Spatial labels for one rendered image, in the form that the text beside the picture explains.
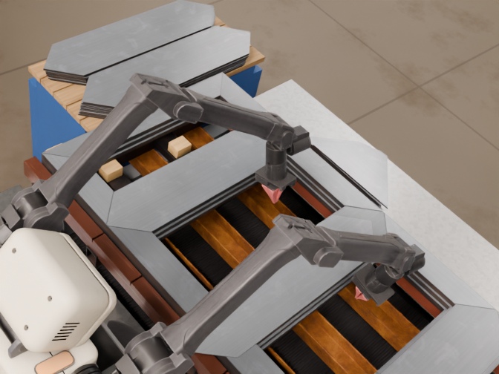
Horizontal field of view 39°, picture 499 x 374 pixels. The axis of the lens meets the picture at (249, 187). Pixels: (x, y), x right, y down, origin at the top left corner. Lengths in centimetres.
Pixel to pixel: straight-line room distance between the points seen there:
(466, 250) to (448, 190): 131
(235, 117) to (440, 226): 104
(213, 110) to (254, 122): 15
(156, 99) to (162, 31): 125
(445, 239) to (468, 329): 44
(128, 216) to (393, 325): 88
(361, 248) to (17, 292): 71
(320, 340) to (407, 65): 258
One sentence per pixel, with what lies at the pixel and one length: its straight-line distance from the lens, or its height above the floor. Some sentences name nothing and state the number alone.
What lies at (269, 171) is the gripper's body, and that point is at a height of 111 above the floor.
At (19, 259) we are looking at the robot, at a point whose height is 137.
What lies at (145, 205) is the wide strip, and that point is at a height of 87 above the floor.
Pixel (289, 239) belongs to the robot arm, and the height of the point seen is 145.
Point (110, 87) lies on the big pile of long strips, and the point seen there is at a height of 85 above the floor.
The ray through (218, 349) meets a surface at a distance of 186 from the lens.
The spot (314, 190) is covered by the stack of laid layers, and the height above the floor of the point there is 83.
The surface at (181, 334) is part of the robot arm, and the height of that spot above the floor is 130.
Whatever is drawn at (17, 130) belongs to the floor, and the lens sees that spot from 352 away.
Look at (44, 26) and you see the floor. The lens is 412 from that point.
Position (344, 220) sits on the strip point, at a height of 87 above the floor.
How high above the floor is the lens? 248
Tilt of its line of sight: 47 degrees down
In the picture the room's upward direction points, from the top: 16 degrees clockwise
